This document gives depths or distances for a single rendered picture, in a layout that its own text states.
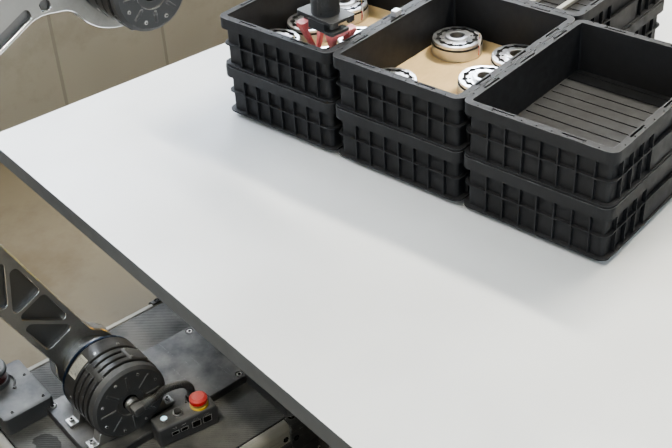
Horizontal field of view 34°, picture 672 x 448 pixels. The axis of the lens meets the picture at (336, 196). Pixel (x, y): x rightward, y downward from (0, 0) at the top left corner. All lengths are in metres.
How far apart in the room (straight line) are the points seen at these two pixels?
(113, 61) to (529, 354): 2.42
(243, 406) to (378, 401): 0.71
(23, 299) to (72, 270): 0.97
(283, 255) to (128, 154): 0.49
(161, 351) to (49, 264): 0.84
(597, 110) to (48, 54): 2.11
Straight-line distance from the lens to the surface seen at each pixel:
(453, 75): 2.23
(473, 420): 1.66
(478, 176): 2.01
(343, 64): 2.08
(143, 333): 2.56
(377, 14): 2.49
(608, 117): 2.11
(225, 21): 2.28
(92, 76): 3.86
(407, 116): 2.05
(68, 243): 3.31
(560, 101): 2.15
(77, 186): 2.23
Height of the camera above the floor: 1.89
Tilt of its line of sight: 34 degrees down
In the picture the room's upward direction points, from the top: 3 degrees counter-clockwise
